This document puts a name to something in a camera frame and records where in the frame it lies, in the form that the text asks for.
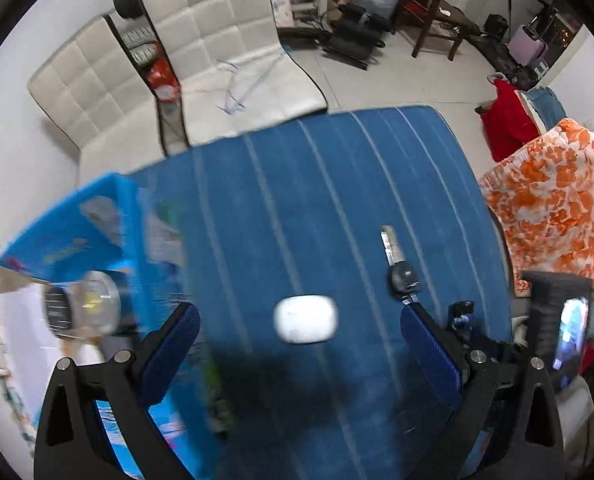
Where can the red garment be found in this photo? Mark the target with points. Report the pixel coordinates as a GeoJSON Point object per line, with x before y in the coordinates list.
{"type": "Point", "coordinates": [507, 126]}

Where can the white padded chair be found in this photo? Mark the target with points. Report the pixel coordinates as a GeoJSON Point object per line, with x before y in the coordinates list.
{"type": "Point", "coordinates": [91, 90]}
{"type": "Point", "coordinates": [235, 75]}

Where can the orange floral fabric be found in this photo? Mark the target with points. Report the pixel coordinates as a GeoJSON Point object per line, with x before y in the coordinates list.
{"type": "Point", "coordinates": [543, 199]}

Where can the car key with fob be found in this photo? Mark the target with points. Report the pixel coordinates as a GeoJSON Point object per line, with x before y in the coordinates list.
{"type": "Point", "coordinates": [402, 279]}

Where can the pink suitcase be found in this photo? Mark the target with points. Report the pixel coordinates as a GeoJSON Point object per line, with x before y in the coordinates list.
{"type": "Point", "coordinates": [526, 46]}

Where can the blue denim garment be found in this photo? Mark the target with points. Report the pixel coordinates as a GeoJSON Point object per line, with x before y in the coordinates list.
{"type": "Point", "coordinates": [547, 105]}

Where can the brown wooden chair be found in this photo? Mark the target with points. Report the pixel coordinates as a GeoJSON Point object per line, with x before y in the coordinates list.
{"type": "Point", "coordinates": [438, 19]}

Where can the right white padded chair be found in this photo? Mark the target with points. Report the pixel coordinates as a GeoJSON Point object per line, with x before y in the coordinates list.
{"type": "Point", "coordinates": [235, 75]}

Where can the silver metal tin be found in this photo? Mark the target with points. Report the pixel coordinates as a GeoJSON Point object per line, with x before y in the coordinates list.
{"type": "Point", "coordinates": [90, 307]}

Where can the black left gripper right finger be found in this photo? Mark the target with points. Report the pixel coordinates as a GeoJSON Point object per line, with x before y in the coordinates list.
{"type": "Point", "coordinates": [488, 384]}

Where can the left white padded chair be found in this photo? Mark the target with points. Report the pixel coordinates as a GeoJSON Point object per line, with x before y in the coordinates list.
{"type": "Point", "coordinates": [91, 90]}

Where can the black weight bench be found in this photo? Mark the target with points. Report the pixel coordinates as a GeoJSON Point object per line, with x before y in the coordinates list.
{"type": "Point", "coordinates": [360, 30]}

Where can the blue cardboard milk box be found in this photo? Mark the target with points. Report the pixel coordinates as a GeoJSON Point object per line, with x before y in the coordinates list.
{"type": "Point", "coordinates": [108, 336]}

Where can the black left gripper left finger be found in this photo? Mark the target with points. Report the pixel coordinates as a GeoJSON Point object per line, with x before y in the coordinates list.
{"type": "Point", "coordinates": [72, 443]}

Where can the blue striped tablecloth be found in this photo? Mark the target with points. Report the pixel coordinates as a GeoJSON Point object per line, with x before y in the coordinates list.
{"type": "Point", "coordinates": [298, 210]}

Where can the white earbuds case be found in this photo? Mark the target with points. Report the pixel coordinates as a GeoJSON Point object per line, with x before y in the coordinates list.
{"type": "Point", "coordinates": [305, 319]}

